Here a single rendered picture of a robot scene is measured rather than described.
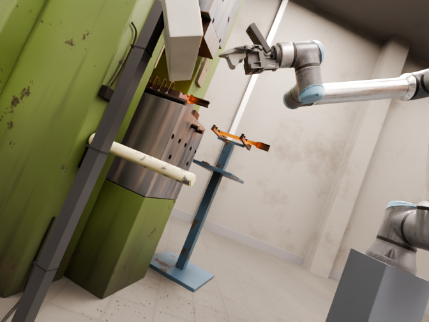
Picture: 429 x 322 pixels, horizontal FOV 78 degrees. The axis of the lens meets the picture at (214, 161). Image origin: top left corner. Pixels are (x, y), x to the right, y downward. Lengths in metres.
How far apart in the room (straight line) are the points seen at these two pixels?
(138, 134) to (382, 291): 1.20
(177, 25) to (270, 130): 3.40
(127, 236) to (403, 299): 1.14
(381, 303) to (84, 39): 1.54
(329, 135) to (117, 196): 3.63
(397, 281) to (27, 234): 1.39
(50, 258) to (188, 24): 0.71
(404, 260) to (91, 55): 1.47
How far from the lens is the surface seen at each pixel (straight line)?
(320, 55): 1.09
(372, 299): 1.31
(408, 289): 1.38
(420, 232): 1.27
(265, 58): 1.02
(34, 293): 0.92
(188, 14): 0.73
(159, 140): 1.22
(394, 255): 1.36
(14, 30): 1.41
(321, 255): 4.22
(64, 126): 1.12
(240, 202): 3.88
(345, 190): 4.26
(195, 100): 1.39
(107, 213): 1.30
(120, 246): 1.27
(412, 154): 5.23
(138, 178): 1.23
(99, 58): 1.14
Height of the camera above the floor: 0.64
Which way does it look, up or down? 4 degrees up
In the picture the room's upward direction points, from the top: 22 degrees clockwise
